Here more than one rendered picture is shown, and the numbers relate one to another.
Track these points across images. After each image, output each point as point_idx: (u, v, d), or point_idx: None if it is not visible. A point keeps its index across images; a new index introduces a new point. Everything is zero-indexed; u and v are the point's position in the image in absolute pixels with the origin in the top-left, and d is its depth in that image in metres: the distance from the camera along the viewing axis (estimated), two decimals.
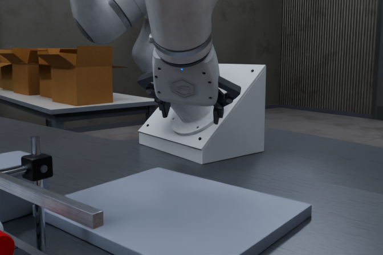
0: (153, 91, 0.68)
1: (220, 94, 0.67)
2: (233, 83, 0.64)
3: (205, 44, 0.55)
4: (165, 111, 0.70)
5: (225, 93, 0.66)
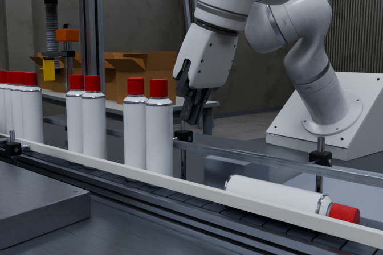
0: None
1: (194, 96, 0.68)
2: (183, 83, 0.65)
3: (199, 4, 0.63)
4: None
5: (194, 92, 0.68)
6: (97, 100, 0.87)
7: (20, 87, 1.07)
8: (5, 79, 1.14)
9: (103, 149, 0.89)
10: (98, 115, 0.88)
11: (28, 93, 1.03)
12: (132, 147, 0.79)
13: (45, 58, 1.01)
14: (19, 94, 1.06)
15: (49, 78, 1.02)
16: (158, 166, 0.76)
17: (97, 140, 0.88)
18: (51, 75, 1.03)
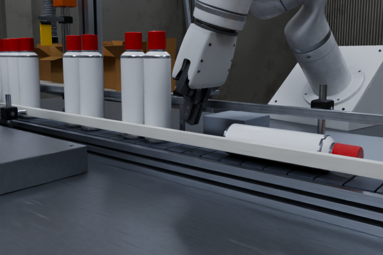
0: None
1: (194, 96, 0.68)
2: (182, 83, 0.65)
3: (198, 4, 0.63)
4: (185, 108, 0.72)
5: (194, 92, 0.68)
6: (94, 58, 0.85)
7: (17, 53, 1.05)
8: (2, 48, 1.13)
9: (100, 110, 0.88)
10: (96, 74, 0.86)
11: (25, 58, 1.02)
12: (130, 102, 0.78)
13: (43, 22, 0.99)
14: (15, 61, 1.05)
15: (46, 43, 1.01)
16: (156, 120, 0.74)
17: (94, 100, 0.86)
18: (48, 40, 1.01)
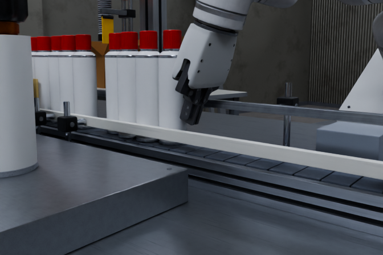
0: None
1: (194, 96, 0.68)
2: (182, 83, 0.65)
3: (198, 4, 0.63)
4: (185, 108, 0.72)
5: (193, 92, 0.68)
6: (133, 59, 0.76)
7: (71, 53, 0.90)
8: (49, 46, 0.98)
9: None
10: (134, 76, 0.77)
11: (82, 59, 0.86)
12: (150, 104, 0.74)
13: (105, 16, 0.84)
14: (69, 61, 0.90)
15: (108, 41, 0.85)
16: (170, 122, 0.72)
17: (131, 105, 0.78)
18: None
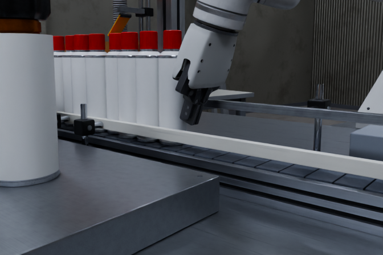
0: None
1: (194, 96, 0.68)
2: (182, 83, 0.65)
3: (198, 4, 0.63)
4: (185, 108, 0.72)
5: (194, 92, 0.68)
6: (133, 59, 0.77)
7: (82, 53, 0.86)
8: (62, 46, 0.94)
9: None
10: (134, 77, 0.77)
11: (98, 59, 0.83)
12: (150, 104, 0.74)
13: (122, 16, 0.81)
14: (79, 62, 0.86)
15: None
16: (170, 122, 0.72)
17: (132, 105, 0.78)
18: (117, 32, 0.84)
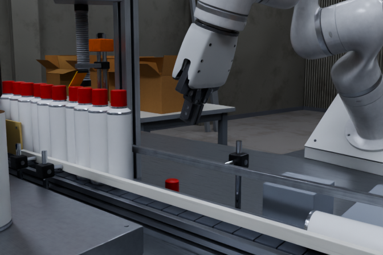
0: None
1: (194, 96, 0.68)
2: (182, 83, 0.65)
3: (198, 4, 0.63)
4: None
5: (194, 92, 0.68)
6: (86, 112, 0.88)
7: (47, 101, 0.98)
8: (32, 91, 1.06)
9: None
10: (88, 127, 0.89)
11: (60, 109, 0.95)
12: (100, 152, 0.86)
13: (80, 72, 0.92)
14: (44, 110, 0.98)
15: (74, 86, 0.96)
16: (116, 169, 0.84)
17: (86, 151, 0.89)
18: (77, 84, 0.96)
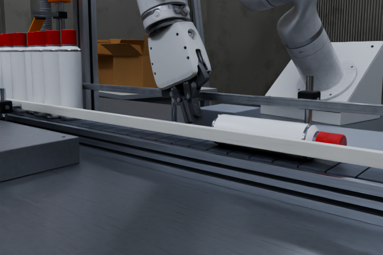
0: (195, 85, 0.71)
1: (176, 96, 0.72)
2: (162, 88, 0.75)
3: None
4: (197, 110, 0.72)
5: (175, 92, 0.72)
6: (41, 53, 0.96)
7: (8, 48, 1.06)
8: None
9: None
10: None
11: (19, 53, 1.03)
12: (53, 88, 0.94)
13: (37, 18, 1.00)
14: (6, 56, 1.06)
15: None
16: (66, 102, 0.92)
17: (42, 89, 0.97)
18: (36, 31, 1.04)
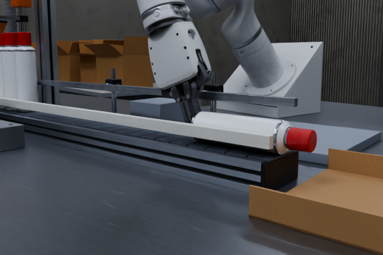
0: (195, 85, 0.71)
1: (176, 96, 0.72)
2: (161, 88, 0.75)
3: None
4: (197, 110, 0.72)
5: (175, 92, 0.72)
6: (1, 52, 1.08)
7: None
8: None
9: None
10: None
11: None
12: (11, 83, 1.06)
13: None
14: None
15: None
16: (21, 95, 1.04)
17: (2, 85, 1.10)
18: None
